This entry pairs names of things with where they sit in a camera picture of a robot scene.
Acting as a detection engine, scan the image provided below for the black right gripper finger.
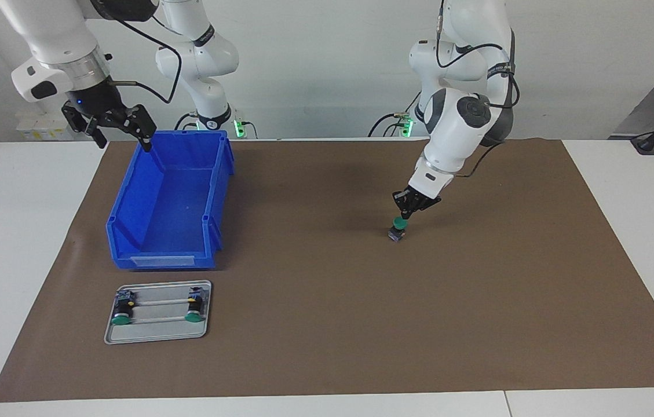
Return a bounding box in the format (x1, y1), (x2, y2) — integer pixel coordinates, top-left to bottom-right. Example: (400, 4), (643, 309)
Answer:
(62, 103), (107, 149)
(105, 105), (158, 152)

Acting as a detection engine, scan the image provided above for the green push button switch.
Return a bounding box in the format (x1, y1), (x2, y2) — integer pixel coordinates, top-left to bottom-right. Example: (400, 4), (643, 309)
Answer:
(388, 216), (410, 243)
(111, 291), (137, 326)
(184, 287), (207, 323)

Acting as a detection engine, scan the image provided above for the white box with yellow labels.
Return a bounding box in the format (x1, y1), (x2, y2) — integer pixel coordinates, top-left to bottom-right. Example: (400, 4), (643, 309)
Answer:
(16, 113), (81, 141)

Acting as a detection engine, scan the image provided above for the blue plastic storage bin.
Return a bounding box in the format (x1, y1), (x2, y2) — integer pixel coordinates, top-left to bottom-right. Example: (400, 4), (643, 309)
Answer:
(105, 130), (236, 272)

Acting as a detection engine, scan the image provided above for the brown paper table mat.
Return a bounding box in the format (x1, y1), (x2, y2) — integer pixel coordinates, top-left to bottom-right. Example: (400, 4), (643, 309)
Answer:
(0, 139), (654, 403)

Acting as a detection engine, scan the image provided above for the silver metal tray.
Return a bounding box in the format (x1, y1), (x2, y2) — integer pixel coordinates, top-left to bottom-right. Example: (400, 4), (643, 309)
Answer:
(104, 280), (213, 346)

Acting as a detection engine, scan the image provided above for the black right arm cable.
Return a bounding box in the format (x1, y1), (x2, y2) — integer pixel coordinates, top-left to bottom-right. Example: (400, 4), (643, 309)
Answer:
(108, 16), (182, 105)

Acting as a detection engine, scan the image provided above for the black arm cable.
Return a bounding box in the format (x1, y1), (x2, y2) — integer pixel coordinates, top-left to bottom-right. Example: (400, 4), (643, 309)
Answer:
(436, 0), (520, 178)
(108, 16), (182, 105)

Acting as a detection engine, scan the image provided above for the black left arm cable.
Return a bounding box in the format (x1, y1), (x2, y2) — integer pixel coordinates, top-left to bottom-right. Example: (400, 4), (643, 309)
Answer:
(436, 0), (520, 178)

